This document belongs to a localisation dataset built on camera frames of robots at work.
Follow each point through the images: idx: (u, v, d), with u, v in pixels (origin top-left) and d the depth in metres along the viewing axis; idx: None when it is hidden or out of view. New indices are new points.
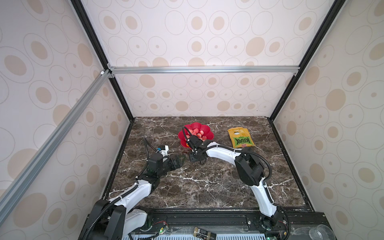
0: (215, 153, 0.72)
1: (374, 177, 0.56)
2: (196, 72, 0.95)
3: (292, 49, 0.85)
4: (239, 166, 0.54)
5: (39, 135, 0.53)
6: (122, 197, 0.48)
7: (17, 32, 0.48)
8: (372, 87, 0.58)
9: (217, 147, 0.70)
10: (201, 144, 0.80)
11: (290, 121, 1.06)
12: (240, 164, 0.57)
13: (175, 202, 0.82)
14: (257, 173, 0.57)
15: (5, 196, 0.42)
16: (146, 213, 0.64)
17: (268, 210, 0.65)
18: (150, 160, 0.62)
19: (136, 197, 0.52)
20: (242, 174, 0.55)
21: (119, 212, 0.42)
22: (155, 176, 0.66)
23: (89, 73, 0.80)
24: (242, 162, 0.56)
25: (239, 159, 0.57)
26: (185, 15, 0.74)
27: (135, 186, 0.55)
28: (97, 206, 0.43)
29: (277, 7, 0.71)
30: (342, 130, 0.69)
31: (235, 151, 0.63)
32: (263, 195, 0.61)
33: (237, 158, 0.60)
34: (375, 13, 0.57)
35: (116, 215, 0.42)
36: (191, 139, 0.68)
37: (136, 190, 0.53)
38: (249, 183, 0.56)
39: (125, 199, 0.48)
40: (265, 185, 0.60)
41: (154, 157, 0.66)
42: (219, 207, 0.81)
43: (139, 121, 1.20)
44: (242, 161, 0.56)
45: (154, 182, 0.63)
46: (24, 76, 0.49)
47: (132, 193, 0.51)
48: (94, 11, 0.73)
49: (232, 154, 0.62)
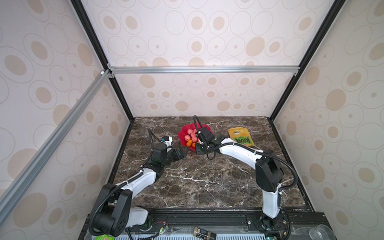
0: (230, 151, 0.65)
1: (374, 177, 0.56)
2: (196, 72, 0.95)
3: (291, 49, 0.85)
4: (260, 169, 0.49)
5: (39, 135, 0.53)
6: (128, 182, 0.50)
7: (17, 32, 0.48)
8: (372, 87, 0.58)
9: (233, 145, 0.63)
10: (214, 139, 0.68)
11: (290, 121, 1.06)
12: (262, 168, 0.51)
13: (175, 202, 0.82)
14: (277, 179, 0.51)
15: (6, 195, 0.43)
16: (147, 212, 0.64)
17: (272, 213, 0.64)
18: (154, 150, 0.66)
19: (141, 184, 0.53)
20: (261, 179, 0.54)
21: (125, 195, 0.43)
22: (159, 166, 0.66)
23: (89, 73, 0.80)
24: (263, 166, 0.50)
25: (261, 163, 0.51)
26: (185, 15, 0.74)
27: (140, 173, 0.57)
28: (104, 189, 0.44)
29: (277, 8, 0.71)
30: (342, 130, 0.69)
31: (255, 153, 0.56)
32: (274, 200, 0.58)
33: (259, 162, 0.53)
34: (375, 13, 0.57)
35: (122, 198, 0.43)
36: (202, 132, 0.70)
37: (141, 177, 0.54)
38: (265, 189, 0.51)
39: (131, 185, 0.49)
40: (280, 192, 0.53)
41: (159, 147, 0.67)
42: (219, 207, 0.81)
43: (139, 121, 1.20)
44: (264, 165, 0.50)
45: (159, 172, 0.64)
46: (24, 76, 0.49)
47: (137, 179, 0.53)
48: (94, 11, 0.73)
49: (251, 155, 0.56)
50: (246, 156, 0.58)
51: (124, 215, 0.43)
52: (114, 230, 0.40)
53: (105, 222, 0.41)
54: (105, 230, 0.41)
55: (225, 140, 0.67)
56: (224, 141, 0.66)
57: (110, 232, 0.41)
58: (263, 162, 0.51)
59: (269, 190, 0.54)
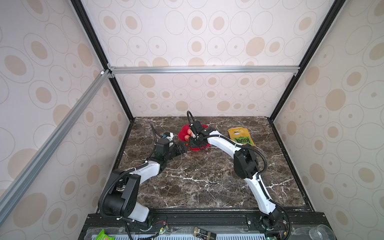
0: (216, 143, 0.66)
1: (373, 177, 0.56)
2: (196, 73, 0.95)
3: (292, 49, 0.85)
4: (236, 159, 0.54)
5: (39, 135, 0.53)
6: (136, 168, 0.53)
7: (17, 32, 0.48)
8: (372, 87, 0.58)
9: (219, 137, 0.72)
10: (203, 130, 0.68)
11: (290, 121, 1.06)
12: (238, 158, 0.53)
13: (175, 202, 0.82)
14: (251, 167, 0.61)
15: (5, 195, 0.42)
16: (148, 210, 0.64)
17: (265, 208, 0.67)
18: (158, 144, 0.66)
19: (147, 173, 0.56)
20: (237, 167, 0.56)
21: (134, 178, 0.46)
22: (163, 160, 0.69)
23: (89, 73, 0.80)
24: (240, 156, 0.61)
25: (238, 154, 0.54)
26: (185, 15, 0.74)
27: (145, 163, 0.60)
28: (114, 174, 0.47)
29: (277, 8, 0.71)
30: (342, 130, 0.69)
31: (235, 145, 0.65)
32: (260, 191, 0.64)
33: (237, 153, 0.65)
34: (375, 13, 0.57)
35: (131, 181, 0.46)
36: (194, 125, 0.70)
37: (147, 166, 0.58)
38: (241, 176, 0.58)
39: (137, 171, 0.51)
40: (260, 179, 0.63)
41: (162, 141, 0.69)
42: (219, 207, 0.81)
43: (139, 121, 1.20)
44: (241, 156, 0.60)
45: (162, 164, 0.67)
46: (24, 76, 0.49)
47: (144, 167, 0.56)
48: (94, 11, 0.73)
49: (232, 148, 0.67)
50: (227, 148, 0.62)
51: (133, 197, 0.45)
52: (124, 211, 0.43)
53: (115, 204, 0.44)
54: (115, 212, 0.44)
55: (213, 131, 0.76)
56: (212, 132, 0.75)
57: (120, 213, 0.43)
58: (239, 154, 0.60)
59: (244, 177, 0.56)
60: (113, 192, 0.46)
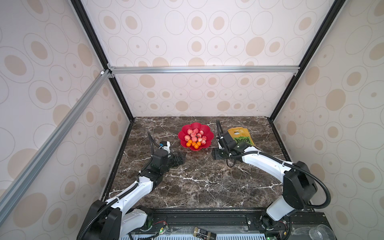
0: (254, 162, 0.60)
1: (374, 177, 0.56)
2: (196, 72, 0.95)
3: (291, 49, 0.85)
4: (289, 182, 0.46)
5: (39, 135, 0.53)
6: (119, 198, 0.47)
7: (17, 31, 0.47)
8: (372, 87, 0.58)
9: (258, 154, 0.58)
10: (237, 147, 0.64)
11: (290, 121, 1.06)
12: (291, 181, 0.45)
13: (175, 202, 0.82)
14: (308, 194, 0.46)
15: (5, 195, 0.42)
16: (146, 214, 0.63)
17: (276, 216, 0.63)
18: (155, 156, 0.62)
19: (135, 197, 0.50)
20: (289, 194, 0.48)
21: (115, 215, 0.41)
22: (158, 174, 0.63)
23: (89, 73, 0.79)
24: (293, 179, 0.45)
25: (290, 176, 0.46)
26: (185, 14, 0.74)
27: (134, 185, 0.54)
28: (94, 207, 0.42)
29: (277, 8, 0.71)
30: (342, 130, 0.69)
31: (283, 164, 0.51)
32: (287, 211, 0.56)
33: (288, 175, 0.47)
34: (375, 13, 0.57)
35: (110, 219, 0.40)
36: (224, 138, 0.72)
37: (135, 190, 0.51)
38: (292, 205, 0.49)
39: (123, 200, 0.46)
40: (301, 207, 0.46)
41: (159, 153, 0.63)
42: (219, 207, 0.81)
43: (139, 121, 1.20)
44: (294, 178, 0.45)
45: (157, 179, 0.61)
46: (24, 76, 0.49)
47: (130, 193, 0.49)
48: (94, 11, 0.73)
49: (279, 167, 0.50)
50: (273, 168, 0.53)
51: (114, 236, 0.42)
52: None
53: None
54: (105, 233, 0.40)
55: (248, 148, 0.63)
56: (247, 149, 0.62)
57: None
58: (291, 175, 0.46)
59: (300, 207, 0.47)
60: (92, 226, 0.41)
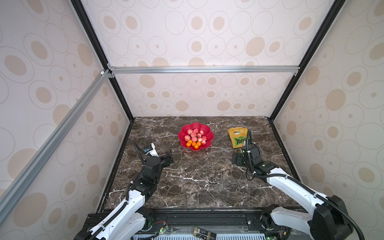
0: (280, 185, 0.56)
1: (374, 177, 0.56)
2: (196, 72, 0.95)
3: (292, 49, 0.85)
4: (320, 217, 0.41)
5: (39, 135, 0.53)
6: (104, 225, 0.44)
7: (17, 31, 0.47)
8: (372, 87, 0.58)
9: (286, 178, 0.54)
10: (262, 165, 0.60)
11: (290, 121, 1.06)
12: (323, 216, 0.40)
13: (175, 202, 0.82)
14: (343, 237, 0.41)
15: (6, 195, 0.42)
16: (144, 216, 0.63)
17: (279, 221, 0.63)
18: (145, 166, 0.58)
19: (124, 218, 0.48)
20: (320, 229, 0.42)
21: None
22: (151, 184, 0.60)
23: (89, 73, 0.79)
24: (326, 215, 0.40)
25: (322, 210, 0.41)
26: (185, 14, 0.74)
27: (122, 204, 0.50)
28: (78, 237, 0.40)
29: (277, 8, 0.71)
30: (342, 130, 0.69)
31: (316, 196, 0.46)
32: (297, 227, 0.54)
33: (319, 208, 0.43)
34: (375, 13, 0.57)
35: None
36: (252, 153, 0.67)
37: (123, 212, 0.48)
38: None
39: (110, 227, 0.44)
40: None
41: (150, 163, 0.59)
42: (219, 207, 0.81)
43: (139, 121, 1.20)
44: (326, 214, 0.40)
45: (149, 189, 0.57)
46: (24, 76, 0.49)
47: (117, 216, 0.47)
48: (94, 11, 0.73)
49: (310, 198, 0.46)
50: (302, 197, 0.48)
51: None
52: None
53: None
54: None
55: (275, 169, 0.59)
56: (274, 170, 0.59)
57: None
58: (323, 209, 0.42)
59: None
60: None
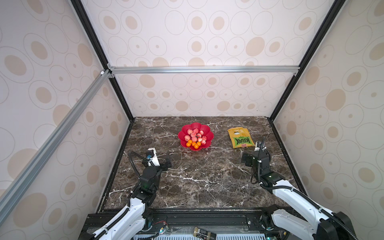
0: (285, 197, 0.56)
1: (374, 177, 0.56)
2: (196, 72, 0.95)
3: (292, 49, 0.85)
4: (323, 231, 0.41)
5: (39, 135, 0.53)
6: (107, 228, 0.46)
7: (17, 31, 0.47)
8: (372, 87, 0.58)
9: (291, 191, 0.54)
10: (269, 177, 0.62)
11: (290, 121, 1.06)
12: (326, 231, 0.40)
13: (175, 202, 0.82)
14: None
15: (6, 195, 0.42)
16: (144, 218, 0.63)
17: (278, 223, 0.63)
18: (142, 179, 0.59)
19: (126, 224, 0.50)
20: None
21: None
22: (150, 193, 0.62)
23: (89, 73, 0.79)
24: (329, 230, 0.40)
25: (325, 225, 0.42)
26: (185, 15, 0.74)
27: (125, 210, 0.53)
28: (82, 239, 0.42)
29: (277, 8, 0.71)
30: (342, 130, 0.69)
31: (320, 210, 0.46)
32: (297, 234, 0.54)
33: (323, 223, 0.43)
34: (375, 13, 0.57)
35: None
36: (263, 163, 0.65)
37: (125, 217, 0.51)
38: None
39: (112, 231, 0.46)
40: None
41: (146, 175, 0.59)
42: (219, 207, 0.81)
43: (139, 121, 1.20)
44: (330, 229, 0.40)
45: (149, 199, 0.60)
46: (24, 76, 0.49)
47: (119, 221, 0.49)
48: (94, 11, 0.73)
49: (314, 212, 0.46)
50: (307, 210, 0.48)
51: None
52: None
53: None
54: None
55: (281, 181, 0.59)
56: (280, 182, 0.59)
57: None
58: (327, 223, 0.42)
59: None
60: None
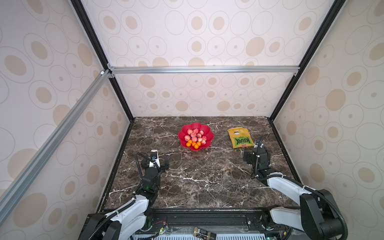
0: (278, 185, 0.60)
1: (374, 177, 0.56)
2: (196, 72, 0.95)
3: (292, 49, 0.85)
4: (304, 205, 0.45)
5: (39, 136, 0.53)
6: (118, 212, 0.49)
7: (17, 31, 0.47)
8: (372, 87, 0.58)
9: (282, 178, 0.60)
10: (265, 171, 0.70)
11: (290, 121, 1.06)
12: (306, 202, 0.44)
13: (175, 202, 0.82)
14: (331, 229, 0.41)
15: (6, 195, 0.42)
16: (146, 216, 0.63)
17: (275, 217, 0.64)
18: (144, 179, 0.61)
19: (132, 213, 0.52)
20: (307, 218, 0.45)
21: (114, 227, 0.42)
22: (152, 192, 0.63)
23: (89, 73, 0.79)
24: (309, 202, 0.44)
25: (306, 197, 0.46)
26: (185, 15, 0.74)
27: (131, 201, 0.56)
28: (93, 220, 0.43)
29: (277, 8, 0.71)
30: (342, 130, 0.69)
31: (303, 188, 0.51)
32: (293, 223, 0.54)
33: (305, 196, 0.47)
34: (375, 13, 0.57)
35: (111, 231, 0.42)
36: (261, 157, 0.71)
37: (132, 206, 0.53)
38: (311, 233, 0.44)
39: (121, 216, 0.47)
40: None
41: (148, 175, 0.62)
42: (219, 207, 0.81)
43: (139, 121, 1.20)
44: (310, 201, 0.44)
45: (151, 198, 0.63)
46: (24, 76, 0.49)
47: (128, 208, 0.52)
48: (95, 11, 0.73)
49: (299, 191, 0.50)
50: (293, 190, 0.53)
51: None
52: None
53: None
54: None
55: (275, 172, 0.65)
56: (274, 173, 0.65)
57: None
58: (309, 196, 0.47)
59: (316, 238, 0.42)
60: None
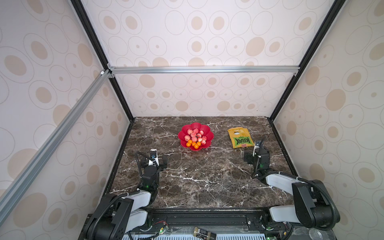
0: (276, 181, 0.63)
1: (374, 177, 0.56)
2: (196, 72, 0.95)
3: (292, 49, 0.85)
4: (297, 192, 0.48)
5: (39, 136, 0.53)
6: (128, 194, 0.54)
7: (17, 32, 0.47)
8: (372, 87, 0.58)
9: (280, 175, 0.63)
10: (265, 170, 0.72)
11: (290, 121, 1.06)
12: (298, 189, 0.47)
13: (176, 202, 0.82)
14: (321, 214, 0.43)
15: (6, 195, 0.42)
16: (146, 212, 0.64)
17: (274, 214, 0.65)
18: (144, 177, 0.64)
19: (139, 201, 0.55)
20: (299, 205, 0.47)
21: (126, 202, 0.46)
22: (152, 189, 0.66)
23: (89, 73, 0.79)
24: (301, 189, 0.46)
25: (299, 185, 0.50)
26: (184, 15, 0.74)
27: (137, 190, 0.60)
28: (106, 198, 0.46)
29: (277, 8, 0.71)
30: (342, 130, 0.69)
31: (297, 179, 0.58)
32: (289, 217, 0.56)
33: (298, 184, 0.50)
34: (375, 13, 0.57)
35: (124, 205, 0.45)
36: (262, 158, 0.73)
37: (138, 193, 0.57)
38: (303, 219, 0.46)
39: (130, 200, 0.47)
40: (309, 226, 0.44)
41: (148, 173, 0.65)
42: (219, 207, 0.81)
43: (139, 121, 1.20)
44: (302, 188, 0.46)
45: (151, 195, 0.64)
46: (24, 76, 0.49)
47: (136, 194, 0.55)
48: (95, 11, 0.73)
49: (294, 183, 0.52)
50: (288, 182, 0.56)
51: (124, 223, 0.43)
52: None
53: (104, 231, 0.41)
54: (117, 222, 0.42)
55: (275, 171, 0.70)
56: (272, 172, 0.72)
57: None
58: (301, 185, 0.48)
59: (308, 224, 0.44)
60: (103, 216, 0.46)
